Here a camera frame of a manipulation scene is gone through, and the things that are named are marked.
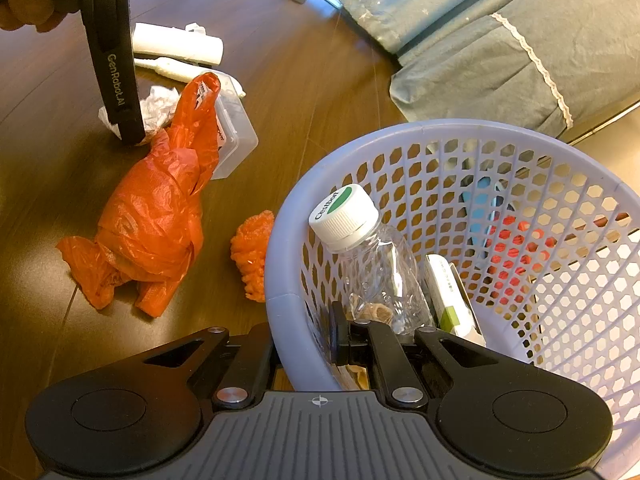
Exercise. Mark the lavender plastic mesh basket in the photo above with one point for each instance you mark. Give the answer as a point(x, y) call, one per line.
point(350, 152)

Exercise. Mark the white tissue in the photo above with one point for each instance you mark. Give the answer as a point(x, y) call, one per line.
point(160, 105)

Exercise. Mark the red broom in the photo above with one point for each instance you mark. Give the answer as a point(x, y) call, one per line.
point(522, 260)

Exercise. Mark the grey-green star curtain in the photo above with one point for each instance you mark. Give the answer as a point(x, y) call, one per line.
point(400, 0)

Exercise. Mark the white plastic tube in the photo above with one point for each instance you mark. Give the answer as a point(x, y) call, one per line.
point(165, 67)

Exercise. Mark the clear plastic box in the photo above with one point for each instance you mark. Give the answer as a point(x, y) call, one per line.
point(240, 135)

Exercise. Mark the white paper roll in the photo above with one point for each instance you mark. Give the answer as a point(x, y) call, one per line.
point(175, 42)

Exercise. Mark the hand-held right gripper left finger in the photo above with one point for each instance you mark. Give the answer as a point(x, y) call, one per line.
point(255, 355)

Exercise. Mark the grey-green bed skirt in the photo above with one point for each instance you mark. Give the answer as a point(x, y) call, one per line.
point(500, 70)

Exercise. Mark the red plastic bag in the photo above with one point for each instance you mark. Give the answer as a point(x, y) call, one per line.
point(155, 210)

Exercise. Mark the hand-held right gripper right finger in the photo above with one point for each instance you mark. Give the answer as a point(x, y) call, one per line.
point(338, 340)

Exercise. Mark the orange foam fruit net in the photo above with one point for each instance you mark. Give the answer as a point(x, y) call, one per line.
point(252, 255)

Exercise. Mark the clear plastic water bottle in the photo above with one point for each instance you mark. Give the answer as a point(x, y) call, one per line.
point(345, 220)

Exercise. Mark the white and green carton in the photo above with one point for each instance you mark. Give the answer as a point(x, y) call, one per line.
point(450, 290)

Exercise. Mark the person's left hand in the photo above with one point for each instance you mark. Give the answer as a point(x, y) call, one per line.
point(32, 2)

